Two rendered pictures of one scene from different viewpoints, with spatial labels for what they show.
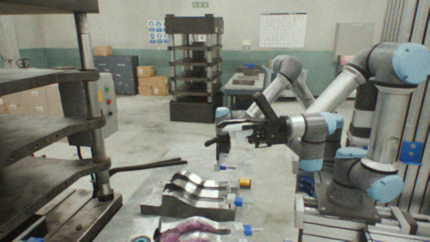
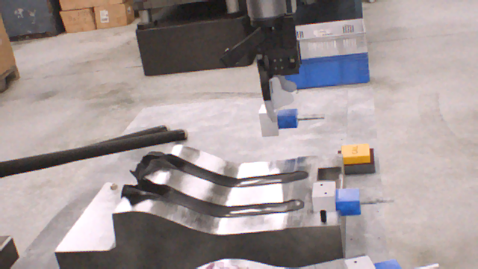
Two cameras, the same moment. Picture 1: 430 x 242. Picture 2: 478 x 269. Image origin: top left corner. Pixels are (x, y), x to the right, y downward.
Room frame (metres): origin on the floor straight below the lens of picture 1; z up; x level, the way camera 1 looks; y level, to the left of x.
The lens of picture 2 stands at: (0.30, 0.00, 1.40)
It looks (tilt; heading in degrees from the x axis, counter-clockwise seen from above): 22 degrees down; 2
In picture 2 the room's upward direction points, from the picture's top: 9 degrees counter-clockwise
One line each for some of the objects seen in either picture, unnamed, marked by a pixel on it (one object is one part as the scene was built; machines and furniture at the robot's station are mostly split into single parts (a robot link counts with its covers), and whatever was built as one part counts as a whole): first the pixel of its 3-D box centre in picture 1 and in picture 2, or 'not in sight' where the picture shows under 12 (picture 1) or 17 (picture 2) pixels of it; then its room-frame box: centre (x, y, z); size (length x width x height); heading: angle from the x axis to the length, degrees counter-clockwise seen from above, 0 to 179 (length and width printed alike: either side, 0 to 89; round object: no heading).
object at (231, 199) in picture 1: (240, 201); (353, 201); (1.20, -0.13, 0.89); 0.13 x 0.05 x 0.05; 79
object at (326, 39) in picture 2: not in sight; (323, 39); (4.56, -0.49, 0.28); 0.61 x 0.41 x 0.15; 79
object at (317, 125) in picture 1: (315, 125); not in sight; (0.82, -0.32, 1.43); 0.11 x 0.08 x 0.09; 101
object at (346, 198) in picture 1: (346, 188); not in sight; (1.01, -0.55, 1.09); 0.15 x 0.15 x 0.10
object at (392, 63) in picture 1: (386, 125); not in sight; (0.88, -0.58, 1.41); 0.15 x 0.12 x 0.55; 11
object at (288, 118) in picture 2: (224, 166); (292, 118); (1.51, -0.06, 0.93); 0.13 x 0.05 x 0.05; 79
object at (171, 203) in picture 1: (192, 193); (205, 204); (1.31, 0.13, 0.87); 0.50 x 0.26 x 0.14; 79
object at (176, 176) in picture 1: (194, 187); (208, 182); (1.30, 0.11, 0.92); 0.35 x 0.16 x 0.09; 79
